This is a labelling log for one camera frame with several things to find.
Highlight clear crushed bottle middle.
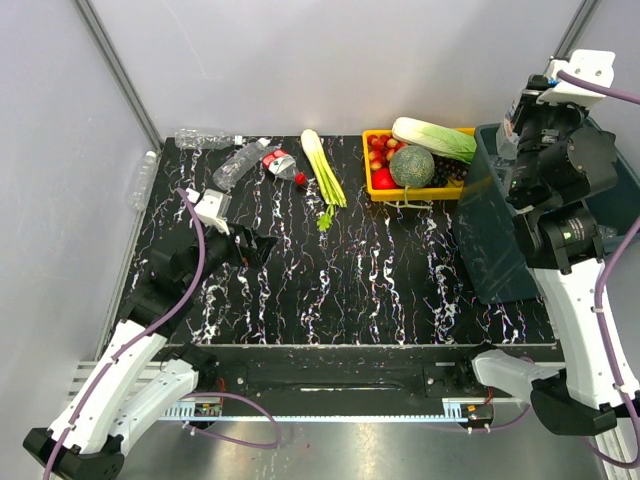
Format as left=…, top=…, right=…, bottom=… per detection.
left=213, top=138, right=271, bottom=191

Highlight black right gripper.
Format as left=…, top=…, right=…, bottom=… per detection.
left=509, top=73, right=589, bottom=200

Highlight aluminium frame post left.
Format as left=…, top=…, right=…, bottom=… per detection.
left=71, top=0, right=164, bottom=151

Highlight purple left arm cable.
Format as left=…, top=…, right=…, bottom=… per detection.
left=42, top=187, right=207, bottom=480

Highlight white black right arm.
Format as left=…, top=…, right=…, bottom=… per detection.
left=454, top=68, right=639, bottom=437

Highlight napa cabbage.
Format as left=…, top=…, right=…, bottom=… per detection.
left=391, top=117, right=477, bottom=164

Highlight clear bottle blue red label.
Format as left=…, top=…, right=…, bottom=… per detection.
left=495, top=96, right=520, bottom=160

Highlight aluminium frame post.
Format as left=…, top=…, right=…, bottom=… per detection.
left=71, top=0, right=164, bottom=151
left=549, top=0, right=602, bottom=60

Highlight aluminium frame post right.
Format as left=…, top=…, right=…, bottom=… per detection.
left=549, top=0, right=602, bottom=60

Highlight red label crushed bottle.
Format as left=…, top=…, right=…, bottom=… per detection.
left=261, top=149, right=307, bottom=186

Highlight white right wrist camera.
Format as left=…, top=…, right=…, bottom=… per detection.
left=537, top=49, right=616, bottom=110

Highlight yellow plastic tray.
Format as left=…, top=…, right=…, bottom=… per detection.
left=362, top=129, right=464, bottom=202

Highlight red apple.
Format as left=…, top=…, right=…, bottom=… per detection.
left=371, top=168, right=399, bottom=190

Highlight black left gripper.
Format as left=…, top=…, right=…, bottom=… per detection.
left=184, top=218, right=278, bottom=292

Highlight aluminium front rail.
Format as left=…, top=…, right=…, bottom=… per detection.
left=67, top=362, right=576, bottom=425

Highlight dark green plastic bin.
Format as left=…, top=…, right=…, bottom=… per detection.
left=453, top=123, right=639, bottom=304

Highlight celery stalk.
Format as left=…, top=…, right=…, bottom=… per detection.
left=300, top=129, right=347, bottom=232

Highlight clear bottle back row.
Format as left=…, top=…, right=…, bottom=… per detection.
left=174, top=129, right=244, bottom=150

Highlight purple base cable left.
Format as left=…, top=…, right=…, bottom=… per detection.
left=182, top=392, right=284, bottom=449

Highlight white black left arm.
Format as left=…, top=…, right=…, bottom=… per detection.
left=23, top=224, right=277, bottom=479

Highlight green netted melon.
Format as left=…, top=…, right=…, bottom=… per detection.
left=389, top=145, right=435, bottom=189

